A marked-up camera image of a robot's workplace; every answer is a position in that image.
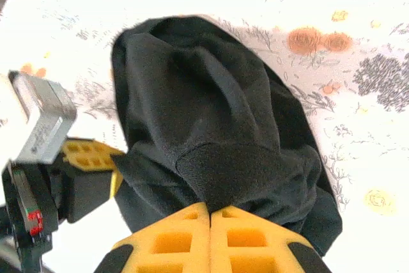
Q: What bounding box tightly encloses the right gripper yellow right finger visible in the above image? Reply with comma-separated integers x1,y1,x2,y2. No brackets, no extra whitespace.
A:
210,205,333,273

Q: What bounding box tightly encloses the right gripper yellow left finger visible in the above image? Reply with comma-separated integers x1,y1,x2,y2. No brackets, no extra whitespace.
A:
94,201,212,273

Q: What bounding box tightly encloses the black t-shirt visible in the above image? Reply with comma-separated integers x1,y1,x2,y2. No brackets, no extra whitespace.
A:
110,13,344,258

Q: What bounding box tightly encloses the floral tablecloth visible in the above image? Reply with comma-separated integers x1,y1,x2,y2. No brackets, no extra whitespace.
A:
0,0,409,273

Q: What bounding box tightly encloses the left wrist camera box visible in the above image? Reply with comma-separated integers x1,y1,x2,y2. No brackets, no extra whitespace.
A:
8,70,78,164

